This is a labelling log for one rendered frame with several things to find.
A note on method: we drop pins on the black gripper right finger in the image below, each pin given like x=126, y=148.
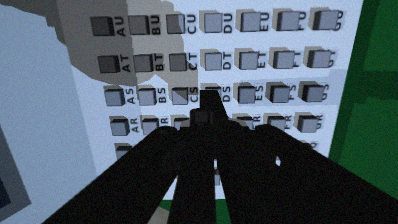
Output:
x=321, y=191

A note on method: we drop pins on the light blue keypad machine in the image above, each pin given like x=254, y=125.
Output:
x=150, y=58

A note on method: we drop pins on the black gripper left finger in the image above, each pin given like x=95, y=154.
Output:
x=131, y=189

